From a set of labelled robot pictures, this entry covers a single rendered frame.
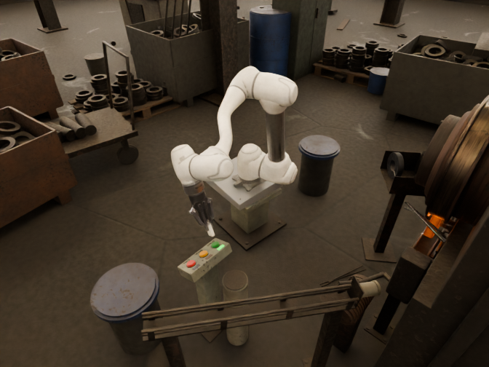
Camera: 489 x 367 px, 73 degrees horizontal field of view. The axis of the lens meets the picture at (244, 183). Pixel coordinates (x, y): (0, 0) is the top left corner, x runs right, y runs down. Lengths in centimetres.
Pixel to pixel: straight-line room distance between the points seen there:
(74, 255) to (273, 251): 138
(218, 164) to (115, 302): 86
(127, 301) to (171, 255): 75
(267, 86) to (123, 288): 118
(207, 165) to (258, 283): 113
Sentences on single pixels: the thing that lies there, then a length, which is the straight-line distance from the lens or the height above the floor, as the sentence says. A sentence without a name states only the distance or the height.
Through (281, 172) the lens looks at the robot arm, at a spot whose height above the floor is 62.
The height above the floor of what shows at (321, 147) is 43.
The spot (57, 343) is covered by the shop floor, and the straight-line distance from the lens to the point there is 227.
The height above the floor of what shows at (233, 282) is 52.
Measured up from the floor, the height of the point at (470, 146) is 126.
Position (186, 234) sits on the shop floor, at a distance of 251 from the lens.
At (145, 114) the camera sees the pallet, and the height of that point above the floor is 6.
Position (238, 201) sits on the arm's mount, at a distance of 212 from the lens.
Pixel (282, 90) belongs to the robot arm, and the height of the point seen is 119.
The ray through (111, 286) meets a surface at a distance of 180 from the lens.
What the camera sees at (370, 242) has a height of 1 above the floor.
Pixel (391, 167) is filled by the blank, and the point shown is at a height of 64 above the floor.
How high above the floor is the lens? 181
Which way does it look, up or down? 39 degrees down
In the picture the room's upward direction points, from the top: 1 degrees counter-clockwise
